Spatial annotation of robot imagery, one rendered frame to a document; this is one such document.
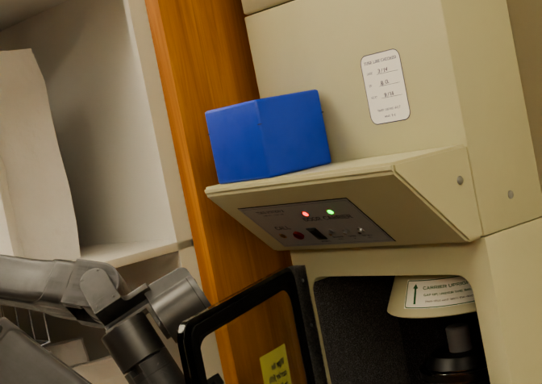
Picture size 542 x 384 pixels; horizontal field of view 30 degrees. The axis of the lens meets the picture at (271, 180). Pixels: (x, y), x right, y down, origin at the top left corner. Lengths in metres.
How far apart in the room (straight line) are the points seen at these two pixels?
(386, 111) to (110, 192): 1.42
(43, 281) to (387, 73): 0.47
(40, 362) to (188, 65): 0.54
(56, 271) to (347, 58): 0.42
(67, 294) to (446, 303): 0.44
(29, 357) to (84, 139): 1.68
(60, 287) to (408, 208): 0.42
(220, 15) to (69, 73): 1.24
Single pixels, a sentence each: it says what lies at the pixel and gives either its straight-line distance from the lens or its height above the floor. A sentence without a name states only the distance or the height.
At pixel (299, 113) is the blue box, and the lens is 1.18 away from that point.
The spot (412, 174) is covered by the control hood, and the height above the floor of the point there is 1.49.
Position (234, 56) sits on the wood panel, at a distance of 1.35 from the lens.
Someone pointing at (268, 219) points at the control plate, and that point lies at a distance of 1.21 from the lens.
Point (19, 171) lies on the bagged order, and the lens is 2.29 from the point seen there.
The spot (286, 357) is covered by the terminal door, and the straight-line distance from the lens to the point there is 1.25.
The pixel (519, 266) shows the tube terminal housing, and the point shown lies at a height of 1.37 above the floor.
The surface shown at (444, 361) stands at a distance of 1.24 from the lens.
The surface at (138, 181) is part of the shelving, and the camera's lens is 2.36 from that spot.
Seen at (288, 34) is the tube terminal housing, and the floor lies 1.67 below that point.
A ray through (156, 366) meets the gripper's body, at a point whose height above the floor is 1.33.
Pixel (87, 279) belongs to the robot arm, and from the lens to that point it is 1.19.
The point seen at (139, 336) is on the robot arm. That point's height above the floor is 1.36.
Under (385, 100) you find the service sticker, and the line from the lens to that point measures 1.14.
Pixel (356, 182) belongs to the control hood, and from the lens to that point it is 1.04.
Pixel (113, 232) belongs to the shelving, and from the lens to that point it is 2.51.
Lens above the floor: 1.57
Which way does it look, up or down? 3 degrees down
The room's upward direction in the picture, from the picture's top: 11 degrees counter-clockwise
